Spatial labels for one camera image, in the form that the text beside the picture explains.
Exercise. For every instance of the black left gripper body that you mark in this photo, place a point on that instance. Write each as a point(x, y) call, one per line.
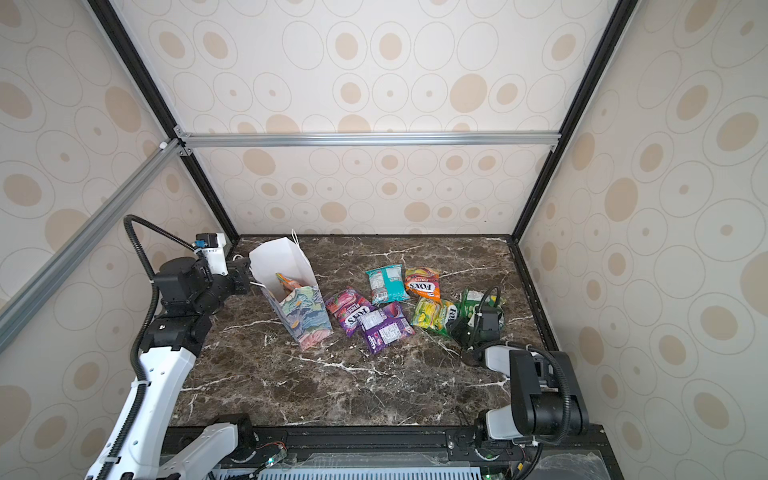
point(237, 281)

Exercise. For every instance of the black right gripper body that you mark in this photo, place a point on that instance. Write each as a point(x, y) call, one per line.
point(465, 334)

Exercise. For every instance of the yellow green Fox's candy packet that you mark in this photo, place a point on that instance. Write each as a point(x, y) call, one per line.
point(435, 316)

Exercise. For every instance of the colourful painted paper bag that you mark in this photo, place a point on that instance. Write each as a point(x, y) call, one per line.
point(302, 312)

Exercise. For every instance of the orange multicolour Fox's candy packet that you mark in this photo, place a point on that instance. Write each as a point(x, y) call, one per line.
point(288, 284)

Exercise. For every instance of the purple snack packet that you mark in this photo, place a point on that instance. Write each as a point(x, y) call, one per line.
point(385, 326)

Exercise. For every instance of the pink Fox's candy packet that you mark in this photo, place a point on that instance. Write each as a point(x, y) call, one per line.
point(347, 307)

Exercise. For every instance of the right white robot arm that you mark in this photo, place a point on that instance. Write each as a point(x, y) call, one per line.
point(545, 405)

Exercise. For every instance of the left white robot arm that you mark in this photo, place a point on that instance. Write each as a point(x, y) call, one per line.
point(186, 293)

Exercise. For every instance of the green snack packet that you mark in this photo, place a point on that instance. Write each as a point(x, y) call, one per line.
point(471, 299)

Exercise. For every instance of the orange red Fox's candy packet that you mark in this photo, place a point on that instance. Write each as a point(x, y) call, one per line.
point(423, 282)

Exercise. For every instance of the teal snack packet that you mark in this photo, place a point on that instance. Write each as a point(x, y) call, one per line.
point(387, 284)

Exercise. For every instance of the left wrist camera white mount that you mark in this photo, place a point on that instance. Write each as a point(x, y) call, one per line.
point(211, 247)

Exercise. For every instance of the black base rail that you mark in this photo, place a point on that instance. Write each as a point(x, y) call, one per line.
point(409, 452)

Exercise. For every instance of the black vertical frame post right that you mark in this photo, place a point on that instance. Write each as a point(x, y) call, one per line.
point(606, 46)

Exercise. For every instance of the black vertical frame post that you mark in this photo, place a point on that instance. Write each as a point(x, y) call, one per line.
point(606, 46)
point(107, 18)

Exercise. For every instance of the aluminium horizontal back rail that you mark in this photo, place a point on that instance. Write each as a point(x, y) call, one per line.
point(367, 139)

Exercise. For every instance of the aluminium left side rail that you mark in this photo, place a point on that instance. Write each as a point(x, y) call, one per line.
point(36, 292)

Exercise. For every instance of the black vertical frame post left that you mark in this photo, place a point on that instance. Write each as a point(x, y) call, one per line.
point(107, 18)

